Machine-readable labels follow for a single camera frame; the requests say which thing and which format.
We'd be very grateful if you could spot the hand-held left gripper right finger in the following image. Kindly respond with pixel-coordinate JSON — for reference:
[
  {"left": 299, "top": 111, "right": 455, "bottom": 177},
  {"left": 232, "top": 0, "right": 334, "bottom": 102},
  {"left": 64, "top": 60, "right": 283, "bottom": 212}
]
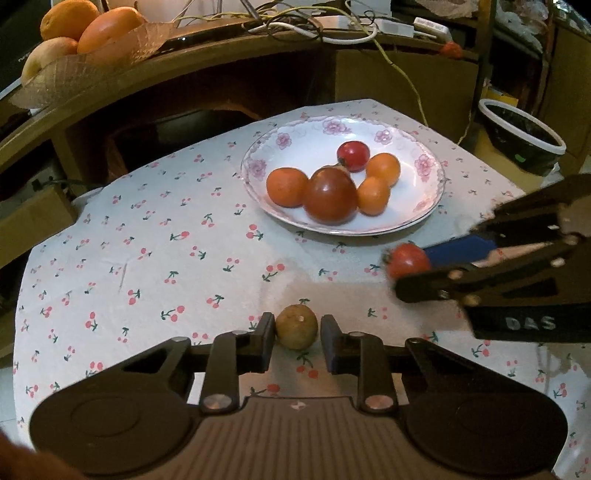
[{"left": 320, "top": 315, "right": 468, "bottom": 414}]

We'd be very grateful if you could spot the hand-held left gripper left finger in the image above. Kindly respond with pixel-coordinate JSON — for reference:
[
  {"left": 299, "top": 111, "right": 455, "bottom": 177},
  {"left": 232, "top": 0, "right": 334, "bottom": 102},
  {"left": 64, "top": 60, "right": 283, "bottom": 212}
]
[{"left": 122, "top": 313, "right": 278, "bottom": 414}]

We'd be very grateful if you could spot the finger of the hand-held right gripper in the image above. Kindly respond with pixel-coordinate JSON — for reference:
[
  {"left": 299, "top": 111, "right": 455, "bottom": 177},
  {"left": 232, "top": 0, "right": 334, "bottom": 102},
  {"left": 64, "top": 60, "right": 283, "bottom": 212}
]
[
  {"left": 394, "top": 240, "right": 583, "bottom": 308},
  {"left": 424, "top": 174, "right": 591, "bottom": 266}
]

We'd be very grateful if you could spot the brown round fruit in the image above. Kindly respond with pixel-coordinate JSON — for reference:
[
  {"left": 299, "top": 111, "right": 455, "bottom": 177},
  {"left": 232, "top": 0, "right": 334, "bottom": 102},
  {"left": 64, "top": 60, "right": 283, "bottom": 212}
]
[{"left": 276, "top": 304, "right": 319, "bottom": 350}]

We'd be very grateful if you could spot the large red tomato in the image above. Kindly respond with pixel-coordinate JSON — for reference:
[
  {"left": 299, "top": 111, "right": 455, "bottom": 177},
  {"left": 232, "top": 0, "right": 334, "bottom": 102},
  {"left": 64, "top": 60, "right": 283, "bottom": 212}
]
[{"left": 383, "top": 243, "right": 432, "bottom": 281}]

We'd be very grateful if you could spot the white floral plate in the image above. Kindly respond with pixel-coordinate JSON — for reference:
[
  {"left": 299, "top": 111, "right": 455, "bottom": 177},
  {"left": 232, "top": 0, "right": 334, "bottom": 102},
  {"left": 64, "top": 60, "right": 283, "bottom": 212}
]
[{"left": 241, "top": 115, "right": 446, "bottom": 236}]

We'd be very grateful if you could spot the small oval yellowish citrus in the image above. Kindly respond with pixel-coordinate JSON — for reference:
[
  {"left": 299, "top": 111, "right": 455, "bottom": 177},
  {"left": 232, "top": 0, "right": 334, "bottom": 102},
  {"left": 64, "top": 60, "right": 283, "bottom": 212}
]
[{"left": 356, "top": 176, "right": 391, "bottom": 216}]

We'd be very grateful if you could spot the large dark red apple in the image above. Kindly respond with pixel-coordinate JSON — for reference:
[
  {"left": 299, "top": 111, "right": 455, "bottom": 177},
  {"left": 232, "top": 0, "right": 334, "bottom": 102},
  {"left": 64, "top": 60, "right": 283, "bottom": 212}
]
[{"left": 303, "top": 166, "right": 359, "bottom": 225}]

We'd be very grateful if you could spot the small red tomato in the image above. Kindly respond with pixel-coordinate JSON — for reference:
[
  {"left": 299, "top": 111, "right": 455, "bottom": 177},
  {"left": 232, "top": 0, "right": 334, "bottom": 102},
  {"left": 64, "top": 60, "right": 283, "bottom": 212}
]
[{"left": 337, "top": 141, "right": 371, "bottom": 173}]

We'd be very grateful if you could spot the large round orange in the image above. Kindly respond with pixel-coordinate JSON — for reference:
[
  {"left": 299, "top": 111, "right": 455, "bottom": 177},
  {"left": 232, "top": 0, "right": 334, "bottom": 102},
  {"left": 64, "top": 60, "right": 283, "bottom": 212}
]
[{"left": 266, "top": 168, "right": 309, "bottom": 208}]

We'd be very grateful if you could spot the black basin with white rim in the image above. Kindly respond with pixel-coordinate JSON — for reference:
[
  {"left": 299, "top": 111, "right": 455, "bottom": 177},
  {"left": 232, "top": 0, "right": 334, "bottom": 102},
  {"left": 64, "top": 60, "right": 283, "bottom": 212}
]
[{"left": 479, "top": 98, "right": 567, "bottom": 176}]

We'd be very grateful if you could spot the cherry print tablecloth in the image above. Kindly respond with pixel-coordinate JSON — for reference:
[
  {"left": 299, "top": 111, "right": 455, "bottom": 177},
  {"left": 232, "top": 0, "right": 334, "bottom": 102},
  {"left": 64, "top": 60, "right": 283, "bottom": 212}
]
[{"left": 11, "top": 98, "right": 591, "bottom": 480}]

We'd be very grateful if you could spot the white power adapter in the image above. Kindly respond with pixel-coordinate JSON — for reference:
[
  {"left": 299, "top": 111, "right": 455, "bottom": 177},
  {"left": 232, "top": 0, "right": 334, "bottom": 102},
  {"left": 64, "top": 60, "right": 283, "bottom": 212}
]
[{"left": 413, "top": 17, "right": 452, "bottom": 42}]

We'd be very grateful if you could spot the white power strip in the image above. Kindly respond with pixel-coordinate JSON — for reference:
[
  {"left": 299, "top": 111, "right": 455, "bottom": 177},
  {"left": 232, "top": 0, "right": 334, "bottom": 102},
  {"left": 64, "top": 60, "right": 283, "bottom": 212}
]
[{"left": 373, "top": 18, "right": 415, "bottom": 38}]

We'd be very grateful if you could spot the wooden cabinet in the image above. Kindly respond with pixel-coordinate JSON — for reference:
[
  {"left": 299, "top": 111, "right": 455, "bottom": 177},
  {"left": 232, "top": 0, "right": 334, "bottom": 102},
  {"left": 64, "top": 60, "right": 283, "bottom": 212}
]
[{"left": 0, "top": 25, "right": 485, "bottom": 282}]

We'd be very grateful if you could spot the dark flat device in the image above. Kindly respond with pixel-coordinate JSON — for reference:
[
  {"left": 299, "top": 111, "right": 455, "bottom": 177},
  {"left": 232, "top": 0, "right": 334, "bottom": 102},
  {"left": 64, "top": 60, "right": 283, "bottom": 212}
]
[{"left": 161, "top": 21, "right": 260, "bottom": 52}]

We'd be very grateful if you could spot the leaf-shaped fruit tray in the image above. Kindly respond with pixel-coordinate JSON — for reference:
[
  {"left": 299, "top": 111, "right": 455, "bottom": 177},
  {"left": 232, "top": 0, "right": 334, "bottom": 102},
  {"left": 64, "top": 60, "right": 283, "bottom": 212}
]
[{"left": 9, "top": 21, "right": 182, "bottom": 110}]

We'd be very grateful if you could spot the big orange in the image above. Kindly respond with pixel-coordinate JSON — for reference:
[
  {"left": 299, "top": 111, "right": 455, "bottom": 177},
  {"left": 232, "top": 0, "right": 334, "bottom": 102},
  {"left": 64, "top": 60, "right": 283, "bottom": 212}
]
[
  {"left": 40, "top": 0, "right": 101, "bottom": 42},
  {"left": 77, "top": 7, "right": 149, "bottom": 56}
]

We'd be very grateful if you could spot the yellow-red apple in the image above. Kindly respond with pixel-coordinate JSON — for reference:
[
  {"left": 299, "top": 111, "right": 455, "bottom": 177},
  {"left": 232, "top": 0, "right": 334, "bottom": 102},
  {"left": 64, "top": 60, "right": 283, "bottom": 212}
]
[{"left": 21, "top": 37, "right": 79, "bottom": 85}]

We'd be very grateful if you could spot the black television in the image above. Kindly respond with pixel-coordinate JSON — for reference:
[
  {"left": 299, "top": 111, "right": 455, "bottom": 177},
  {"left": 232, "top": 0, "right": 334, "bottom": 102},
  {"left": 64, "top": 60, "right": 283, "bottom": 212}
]
[{"left": 0, "top": 0, "right": 49, "bottom": 90}]

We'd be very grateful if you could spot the yellow cable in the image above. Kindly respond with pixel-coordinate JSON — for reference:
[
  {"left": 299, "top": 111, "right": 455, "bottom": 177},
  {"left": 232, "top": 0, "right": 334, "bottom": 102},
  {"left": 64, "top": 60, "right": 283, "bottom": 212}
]
[{"left": 367, "top": 31, "right": 432, "bottom": 127}]

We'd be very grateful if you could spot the white cable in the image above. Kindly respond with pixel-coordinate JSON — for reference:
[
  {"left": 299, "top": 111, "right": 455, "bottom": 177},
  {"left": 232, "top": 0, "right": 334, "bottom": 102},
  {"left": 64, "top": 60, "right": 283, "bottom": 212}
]
[{"left": 249, "top": 19, "right": 378, "bottom": 45}]

